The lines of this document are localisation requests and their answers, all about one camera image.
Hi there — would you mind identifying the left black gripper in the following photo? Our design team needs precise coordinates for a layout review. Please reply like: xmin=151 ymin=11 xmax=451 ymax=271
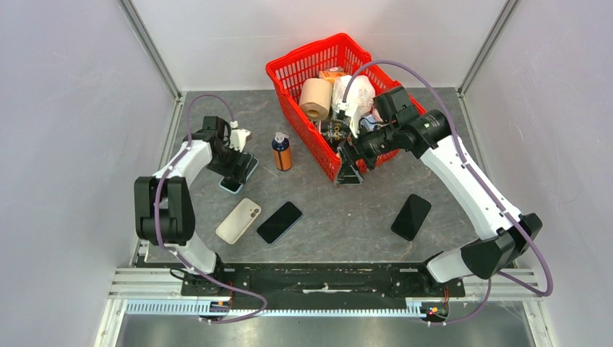
xmin=207 ymin=141 xmax=254 ymax=184

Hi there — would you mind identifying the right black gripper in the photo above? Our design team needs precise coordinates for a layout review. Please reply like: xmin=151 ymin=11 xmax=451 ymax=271
xmin=334 ymin=118 xmax=400 ymax=185

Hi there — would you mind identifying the blue phone with black screen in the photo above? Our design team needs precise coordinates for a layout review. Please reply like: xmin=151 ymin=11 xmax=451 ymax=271
xmin=257 ymin=202 xmax=303 ymax=244

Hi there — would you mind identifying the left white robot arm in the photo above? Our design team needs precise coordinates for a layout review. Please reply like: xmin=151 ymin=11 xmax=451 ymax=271
xmin=134 ymin=116 xmax=258 ymax=295

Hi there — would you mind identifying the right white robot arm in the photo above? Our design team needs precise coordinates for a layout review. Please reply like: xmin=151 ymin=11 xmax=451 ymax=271
xmin=336 ymin=87 xmax=543 ymax=296

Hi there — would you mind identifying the black phone on table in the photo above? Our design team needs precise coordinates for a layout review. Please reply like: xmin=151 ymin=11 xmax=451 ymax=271
xmin=390 ymin=194 xmax=432 ymax=241

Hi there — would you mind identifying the black packet in basket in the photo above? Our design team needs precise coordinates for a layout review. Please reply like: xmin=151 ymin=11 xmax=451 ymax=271
xmin=318 ymin=120 xmax=351 ymax=147

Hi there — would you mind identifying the orange label blue pump bottle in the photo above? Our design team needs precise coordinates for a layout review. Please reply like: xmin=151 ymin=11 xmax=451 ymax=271
xmin=271 ymin=132 xmax=293 ymax=171

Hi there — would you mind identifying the beige toilet paper roll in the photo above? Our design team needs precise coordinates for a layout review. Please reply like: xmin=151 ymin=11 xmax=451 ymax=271
xmin=299 ymin=78 xmax=333 ymax=121

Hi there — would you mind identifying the white plastic bag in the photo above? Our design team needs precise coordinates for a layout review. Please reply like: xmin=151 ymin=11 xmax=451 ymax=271
xmin=331 ymin=75 xmax=376 ymax=112

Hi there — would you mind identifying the red plastic basket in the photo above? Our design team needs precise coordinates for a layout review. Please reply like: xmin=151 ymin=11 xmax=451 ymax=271
xmin=265 ymin=32 xmax=428 ymax=183

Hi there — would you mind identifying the orange box in basket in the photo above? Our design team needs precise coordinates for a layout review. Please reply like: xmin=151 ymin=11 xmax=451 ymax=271
xmin=318 ymin=67 xmax=346 ymax=85

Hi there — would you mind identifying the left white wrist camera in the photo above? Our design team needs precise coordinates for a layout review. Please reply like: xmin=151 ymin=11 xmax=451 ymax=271
xmin=229 ymin=121 xmax=252 ymax=153

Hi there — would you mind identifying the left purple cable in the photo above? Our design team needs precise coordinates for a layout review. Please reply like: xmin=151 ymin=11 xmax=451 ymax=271
xmin=153 ymin=93 xmax=268 ymax=325

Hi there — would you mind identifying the purple cable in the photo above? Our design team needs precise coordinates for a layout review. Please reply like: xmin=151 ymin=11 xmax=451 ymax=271
xmin=153 ymin=93 xmax=268 ymax=325
xmin=341 ymin=59 xmax=554 ymax=327

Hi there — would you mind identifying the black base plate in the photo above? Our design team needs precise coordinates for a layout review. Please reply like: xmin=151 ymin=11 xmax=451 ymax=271
xmin=181 ymin=262 xmax=466 ymax=309

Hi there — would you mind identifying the white toothed cable rail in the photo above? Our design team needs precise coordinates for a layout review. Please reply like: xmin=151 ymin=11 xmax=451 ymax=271
xmin=125 ymin=299 xmax=426 ymax=319

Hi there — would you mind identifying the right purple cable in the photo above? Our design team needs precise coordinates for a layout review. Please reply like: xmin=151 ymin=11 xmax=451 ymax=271
xmin=341 ymin=59 xmax=554 ymax=327

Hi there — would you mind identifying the aluminium frame rail left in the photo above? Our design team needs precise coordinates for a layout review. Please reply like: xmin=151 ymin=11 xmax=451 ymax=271
xmin=118 ymin=0 xmax=182 ymax=100

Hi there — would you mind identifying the aluminium frame rail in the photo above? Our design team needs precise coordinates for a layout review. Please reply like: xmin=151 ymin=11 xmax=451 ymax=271
xmin=118 ymin=0 xmax=182 ymax=100
xmin=457 ymin=0 xmax=521 ymax=98

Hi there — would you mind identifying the aluminium frame rail right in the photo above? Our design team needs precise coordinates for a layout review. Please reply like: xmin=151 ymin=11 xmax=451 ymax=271
xmin=457 ymin=0 xmax=521 ymax=98

